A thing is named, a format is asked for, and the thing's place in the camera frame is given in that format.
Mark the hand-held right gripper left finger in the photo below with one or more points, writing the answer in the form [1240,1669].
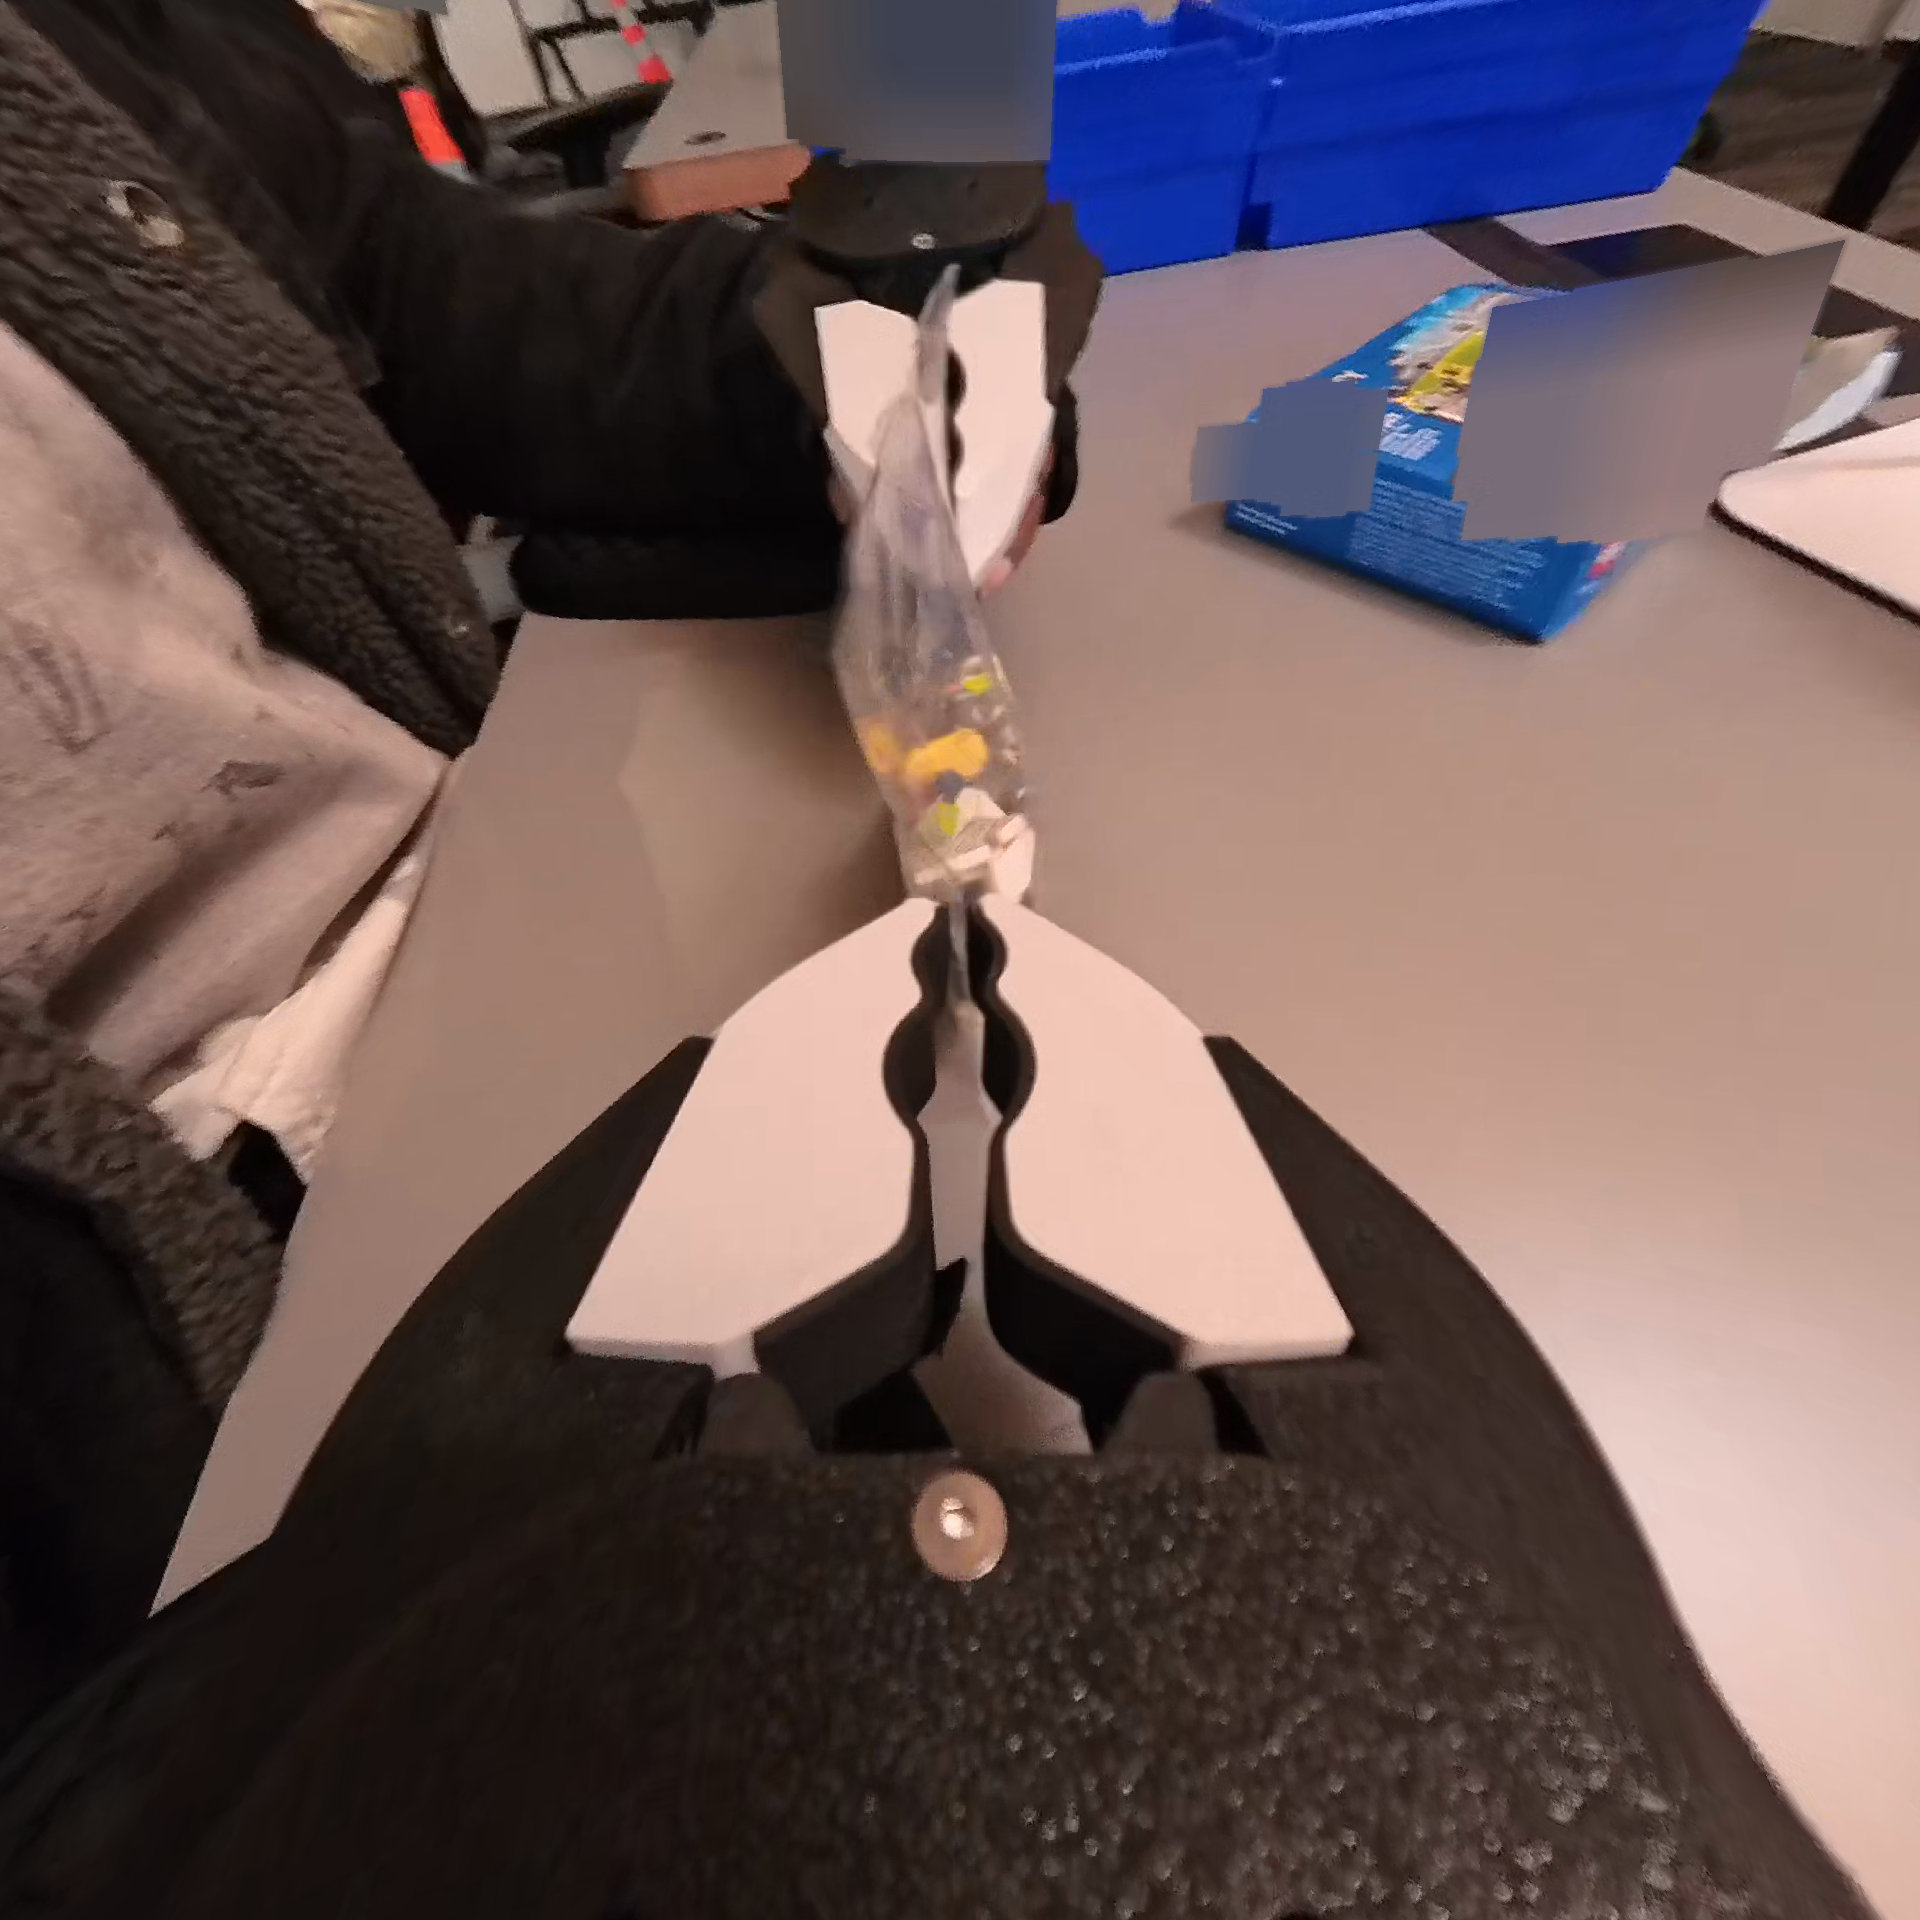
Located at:
[749,1186]

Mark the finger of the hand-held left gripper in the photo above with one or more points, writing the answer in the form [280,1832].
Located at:
[1001,422]
[858,375]

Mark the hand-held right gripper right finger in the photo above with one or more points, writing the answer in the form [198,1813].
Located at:
[1170,1186]

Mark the clear plastic bag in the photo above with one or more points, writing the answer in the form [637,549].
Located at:
[914,600]

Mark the pile of lego pieces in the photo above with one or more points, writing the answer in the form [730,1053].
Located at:
[954,780]

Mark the blue lego set box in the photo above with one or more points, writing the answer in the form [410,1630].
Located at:
[1441,556]

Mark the person's left forearm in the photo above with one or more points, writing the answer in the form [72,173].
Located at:
[600,375]

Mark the person's left hand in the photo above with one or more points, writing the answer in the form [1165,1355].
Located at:
[1021,548]

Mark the grey desk wooden edge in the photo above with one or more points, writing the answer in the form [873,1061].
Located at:
[720,107]

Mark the blue plastic bin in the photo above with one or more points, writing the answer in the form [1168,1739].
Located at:
[1500,107]
[1154,136]

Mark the black chair armrest pad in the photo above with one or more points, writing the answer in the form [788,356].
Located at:
[675,580]

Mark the orange traffic cone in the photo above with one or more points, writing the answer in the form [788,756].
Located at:
[432,130]
[637,37]

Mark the black table cover panel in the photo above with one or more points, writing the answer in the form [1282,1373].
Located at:
[1621,247]

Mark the grey printed sweatshirt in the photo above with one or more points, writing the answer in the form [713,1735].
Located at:
[194,780]

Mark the white stand base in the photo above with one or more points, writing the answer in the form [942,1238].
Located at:
[1845,517]

